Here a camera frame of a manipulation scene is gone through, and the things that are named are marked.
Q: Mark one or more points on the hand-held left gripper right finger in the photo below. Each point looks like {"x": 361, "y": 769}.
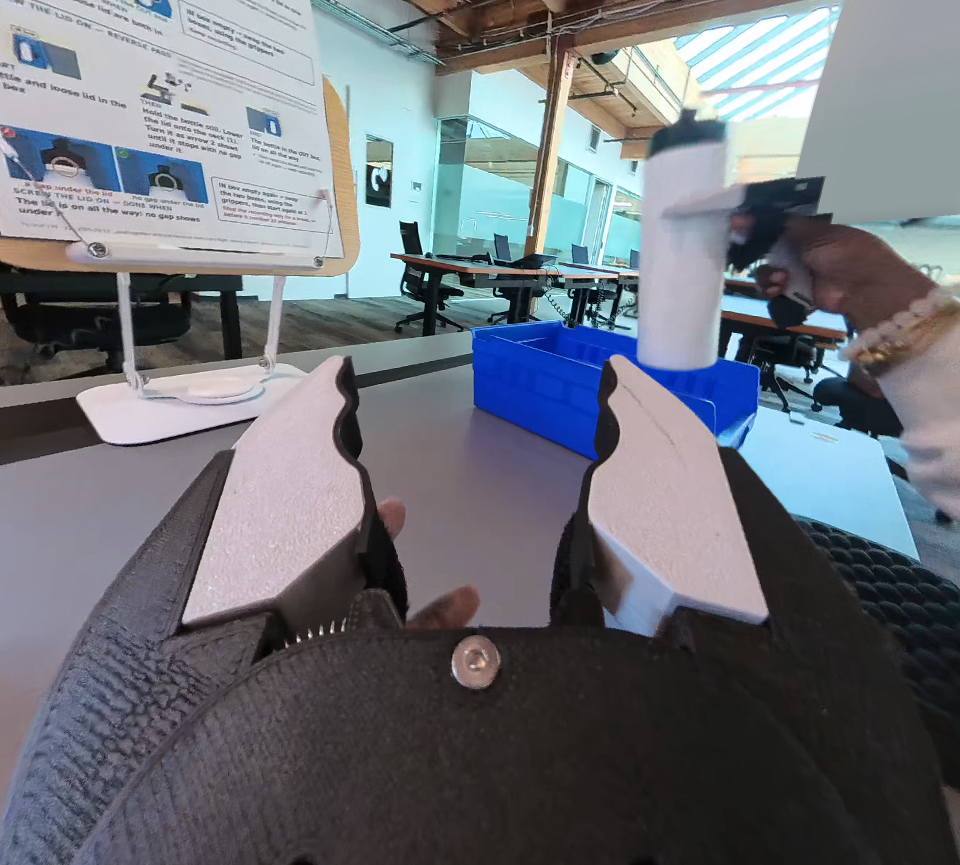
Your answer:
{"x": 667, "y": 512}

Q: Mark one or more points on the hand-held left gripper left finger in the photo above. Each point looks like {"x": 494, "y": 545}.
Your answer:
{"x": 285, "y": 505}

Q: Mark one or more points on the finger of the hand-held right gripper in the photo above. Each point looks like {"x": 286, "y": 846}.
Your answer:
{"x": 705, "y": 201}

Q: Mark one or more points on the black bottle lid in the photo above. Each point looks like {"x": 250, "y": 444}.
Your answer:
{"x": 686, "y": 137}

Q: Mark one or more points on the white plastic bottle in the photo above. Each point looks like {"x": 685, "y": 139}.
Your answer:
{"x": 679, "y": 280}

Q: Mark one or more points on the blue plastic bin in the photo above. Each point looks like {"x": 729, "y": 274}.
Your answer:
{"x": 525, "y": 370}

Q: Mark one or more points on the person's left hand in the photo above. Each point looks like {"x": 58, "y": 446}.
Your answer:
{"x": 442, "y": 610}

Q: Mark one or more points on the long wood-top table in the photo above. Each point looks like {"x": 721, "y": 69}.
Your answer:
{"x": 780, "y": 317}

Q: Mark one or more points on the wood-top office desk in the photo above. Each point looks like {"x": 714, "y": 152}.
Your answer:
{"x": 600, "y": 272}
{"x": 450, "y": 263}

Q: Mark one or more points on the wooden column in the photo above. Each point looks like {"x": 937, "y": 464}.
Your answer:
{"x": 551, "y": 167}

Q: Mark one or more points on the black laptop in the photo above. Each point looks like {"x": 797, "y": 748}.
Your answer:
{"x": 534, "y": 260}

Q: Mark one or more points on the wooden table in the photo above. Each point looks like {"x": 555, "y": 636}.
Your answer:
{"x": 187, "y": 280}

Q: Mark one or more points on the black round pad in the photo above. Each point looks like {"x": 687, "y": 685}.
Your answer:
{"x": 900, "y": 617}

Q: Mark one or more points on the white door with window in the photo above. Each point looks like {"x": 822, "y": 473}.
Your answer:
{"x": 379, "y": 235}

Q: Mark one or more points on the instruction sign stand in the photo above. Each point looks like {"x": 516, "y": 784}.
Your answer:
{"x": 150, "y": 55}

